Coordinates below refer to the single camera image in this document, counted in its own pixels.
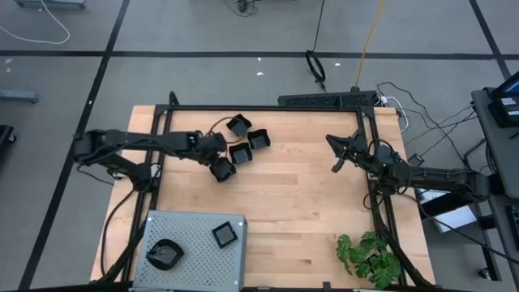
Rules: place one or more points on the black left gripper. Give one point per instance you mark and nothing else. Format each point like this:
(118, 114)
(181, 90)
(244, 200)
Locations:
(211, 147)

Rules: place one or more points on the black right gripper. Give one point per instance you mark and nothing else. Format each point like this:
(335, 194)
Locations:
(375, 160)

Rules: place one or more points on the black deep square mini plate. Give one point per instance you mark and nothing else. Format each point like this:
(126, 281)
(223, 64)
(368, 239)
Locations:
(223, 171)
(258, 140)
(239, 126)
(241, 154)

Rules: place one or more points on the black square pot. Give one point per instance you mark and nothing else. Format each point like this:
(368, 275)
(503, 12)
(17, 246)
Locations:
(224, 235)

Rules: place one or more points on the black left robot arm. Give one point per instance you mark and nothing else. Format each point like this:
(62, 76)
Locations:
(134, 140)

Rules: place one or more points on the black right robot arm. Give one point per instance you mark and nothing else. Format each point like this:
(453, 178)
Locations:
(438, 178)

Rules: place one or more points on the small black device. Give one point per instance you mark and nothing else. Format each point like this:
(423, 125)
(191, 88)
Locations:
(415, 159)

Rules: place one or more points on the grey perforated metal riser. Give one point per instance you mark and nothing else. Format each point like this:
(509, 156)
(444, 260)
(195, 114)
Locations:
(190, 259)

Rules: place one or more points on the green monstera plant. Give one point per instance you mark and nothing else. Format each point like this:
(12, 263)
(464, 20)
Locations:
(375, 263)

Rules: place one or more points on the white paper box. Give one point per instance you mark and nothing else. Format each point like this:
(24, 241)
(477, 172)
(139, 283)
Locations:
(458, 219)

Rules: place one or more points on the grey desk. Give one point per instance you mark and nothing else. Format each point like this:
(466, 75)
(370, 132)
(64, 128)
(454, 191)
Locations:
(498, 162)

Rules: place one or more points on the black laptop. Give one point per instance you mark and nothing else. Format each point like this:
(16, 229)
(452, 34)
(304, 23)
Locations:
(504, 109)

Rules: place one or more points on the black caster wheel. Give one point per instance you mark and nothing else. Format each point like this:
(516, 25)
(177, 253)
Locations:
(485, 273)

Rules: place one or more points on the grey furniture foot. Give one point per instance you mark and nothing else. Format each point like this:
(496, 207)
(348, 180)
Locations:
(18, 96)

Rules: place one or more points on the black floor object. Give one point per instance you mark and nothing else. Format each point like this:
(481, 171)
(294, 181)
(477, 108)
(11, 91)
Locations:
(6, 136)

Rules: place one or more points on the grey cart base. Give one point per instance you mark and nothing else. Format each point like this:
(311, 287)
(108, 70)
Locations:
(48, 3)

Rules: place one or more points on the black aluminium table frame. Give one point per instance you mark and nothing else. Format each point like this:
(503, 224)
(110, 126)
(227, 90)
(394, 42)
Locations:
(263, 108)

